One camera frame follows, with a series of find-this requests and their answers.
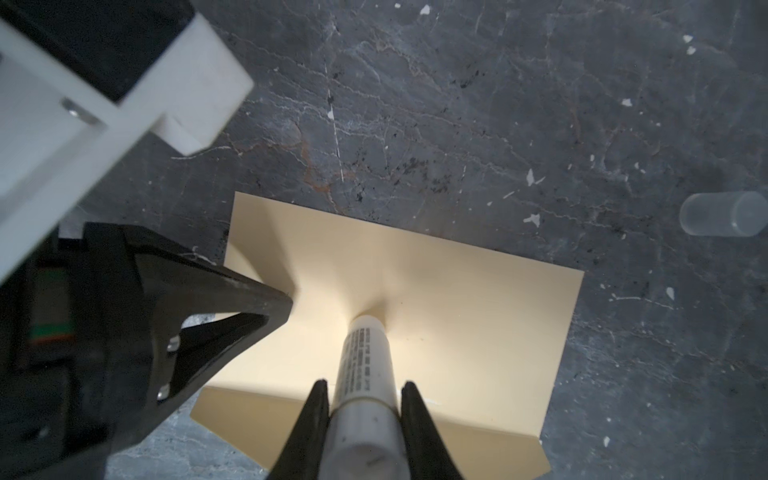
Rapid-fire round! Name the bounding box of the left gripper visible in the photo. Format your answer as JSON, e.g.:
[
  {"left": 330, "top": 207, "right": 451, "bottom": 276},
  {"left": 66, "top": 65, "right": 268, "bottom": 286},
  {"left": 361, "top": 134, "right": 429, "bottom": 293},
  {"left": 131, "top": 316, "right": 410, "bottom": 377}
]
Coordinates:
[{"left": 1, "top": 223, "right": 293, "bottom": 479}]

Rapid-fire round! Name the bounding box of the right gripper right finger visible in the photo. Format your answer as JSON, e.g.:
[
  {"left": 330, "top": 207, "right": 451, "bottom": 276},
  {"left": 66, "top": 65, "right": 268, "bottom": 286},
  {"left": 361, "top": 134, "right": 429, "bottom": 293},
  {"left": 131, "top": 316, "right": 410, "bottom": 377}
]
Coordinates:
[{"left": 400, "top": 381, "right": 463, "bottom": 480}]

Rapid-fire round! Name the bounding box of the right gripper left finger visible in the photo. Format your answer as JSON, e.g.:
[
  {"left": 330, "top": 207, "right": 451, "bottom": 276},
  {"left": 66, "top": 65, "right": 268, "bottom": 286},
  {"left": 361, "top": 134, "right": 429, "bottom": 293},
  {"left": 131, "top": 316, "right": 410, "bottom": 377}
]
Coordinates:
[{"left": 267, "top": 379, "right": 330, "bottom": 480}]

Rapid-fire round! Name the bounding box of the white glue stick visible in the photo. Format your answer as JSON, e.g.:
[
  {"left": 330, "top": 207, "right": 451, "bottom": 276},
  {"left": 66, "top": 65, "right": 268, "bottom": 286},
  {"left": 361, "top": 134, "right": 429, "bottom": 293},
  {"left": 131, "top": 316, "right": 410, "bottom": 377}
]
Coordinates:
[{"left": 318, "top": 315, "right": 410, "bottom": 479}]

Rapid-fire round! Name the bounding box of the yellow kraft envelope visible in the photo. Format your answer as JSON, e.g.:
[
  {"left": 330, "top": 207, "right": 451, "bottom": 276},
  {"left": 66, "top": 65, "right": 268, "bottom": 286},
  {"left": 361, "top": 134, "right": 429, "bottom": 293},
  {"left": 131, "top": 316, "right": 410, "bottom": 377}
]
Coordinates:
[{"left": 191, "top": 193, "right": 583, "bottom": 479}]

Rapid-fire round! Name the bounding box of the clear glue stick cap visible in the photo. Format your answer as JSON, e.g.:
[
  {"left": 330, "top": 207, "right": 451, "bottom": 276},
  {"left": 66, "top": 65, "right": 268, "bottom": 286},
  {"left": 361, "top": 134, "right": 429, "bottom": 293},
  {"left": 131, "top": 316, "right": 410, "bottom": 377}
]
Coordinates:
[{"left": 679, "top": 191, "right": 767, "bottom": 237}]

